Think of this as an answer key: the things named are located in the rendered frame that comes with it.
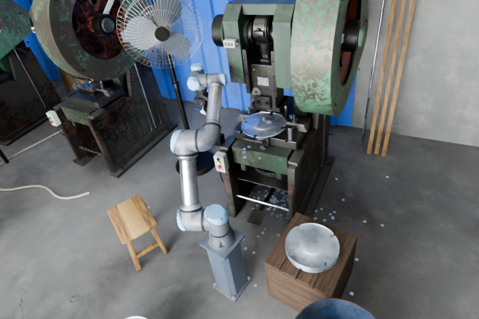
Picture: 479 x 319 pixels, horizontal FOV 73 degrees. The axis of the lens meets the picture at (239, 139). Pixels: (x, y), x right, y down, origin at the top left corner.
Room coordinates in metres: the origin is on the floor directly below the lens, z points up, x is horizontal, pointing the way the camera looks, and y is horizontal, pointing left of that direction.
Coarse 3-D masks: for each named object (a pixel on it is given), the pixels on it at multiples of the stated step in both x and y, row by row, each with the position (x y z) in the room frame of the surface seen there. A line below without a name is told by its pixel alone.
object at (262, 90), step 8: (256, 64) 1.77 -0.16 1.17; (264, 64) 1.75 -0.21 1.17; (256, 72) 1.77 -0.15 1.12; (264, 72) 1.74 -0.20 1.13; (256, 80) 1.77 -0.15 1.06; (264, 80) 1.74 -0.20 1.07; (256, 88) 1.76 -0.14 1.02; (264, 88) 1.74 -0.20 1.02; (272, 88) 1.72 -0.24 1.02; (256, 96) 1.74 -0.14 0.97; (264, 96) 1.72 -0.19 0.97; (272, 96) 1.72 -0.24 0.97; (280, 96) 1.77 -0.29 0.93; (256, 104) 1.74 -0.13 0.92; (264, 104) 1.70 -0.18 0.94; (272, 104) 1.72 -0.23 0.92
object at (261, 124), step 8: (264, 112) 1.85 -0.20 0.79; (248, 120) 1.78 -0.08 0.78; (256, 120) 1.77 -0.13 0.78; (264, 120) 1.74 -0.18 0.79; (272, 120) 1.74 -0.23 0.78; (280, 120) 1.73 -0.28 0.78; (248, 128) 1.69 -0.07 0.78; (256, 128) 1.67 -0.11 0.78; (264, 128) 1.65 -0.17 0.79; (272, 128) 1.65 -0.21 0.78; (280, 128) 1.64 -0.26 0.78; (264, 136) 1.58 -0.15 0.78
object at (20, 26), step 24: (0, 0) 3.69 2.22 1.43; (0, 24) 3.65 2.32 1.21; (24, 24) 3.80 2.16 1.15; (0, 48) 3.47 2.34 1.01; (24, 48) 3.89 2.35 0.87; (0, 72) 3.66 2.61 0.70; (24, 72) 3.77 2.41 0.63; (0, 96) 3.43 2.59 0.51; (24, 96) 3.64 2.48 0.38; (48, 96) 3.88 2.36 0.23; (0, 120) 3.31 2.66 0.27; (24, 120) 3.52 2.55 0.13
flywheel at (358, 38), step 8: (352, 0) 1.84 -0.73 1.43; (352, 8) 1.85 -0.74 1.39; (352, 16) 1.85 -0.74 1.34; (344, 24) 1.56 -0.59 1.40; (352, 24) 1.54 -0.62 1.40; (360, 24) 1.54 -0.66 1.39; (344, 32) 1.53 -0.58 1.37; (352, 32) 1.51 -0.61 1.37; (360, 32) 1.52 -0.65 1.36; (344, 40) 1.52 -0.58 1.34; (352, 40) 1.50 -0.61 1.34; (360, 40) 1.50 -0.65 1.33; (344, 48) 1.53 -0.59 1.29; (352, 48) 1.51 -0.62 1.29; (344, 56) 1.79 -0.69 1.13; (344, 64) 1.75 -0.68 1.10; (344, 72) 1.71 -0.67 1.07; (344, 80) 1.67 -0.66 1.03
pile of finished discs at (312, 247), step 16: (304, 224) 1.20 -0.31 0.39; (288, 240) 1.11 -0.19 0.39; (304, 240) 1.09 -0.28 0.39; (320, 240) 1.08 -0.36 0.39; (336, 240) 1.07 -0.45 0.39; (288, 256) 1.02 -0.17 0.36; (304, 256) 0.99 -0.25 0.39; (320, 256) 0.98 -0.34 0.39; (336, 256) 0.97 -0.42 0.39; (320, 272) 0.91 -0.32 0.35
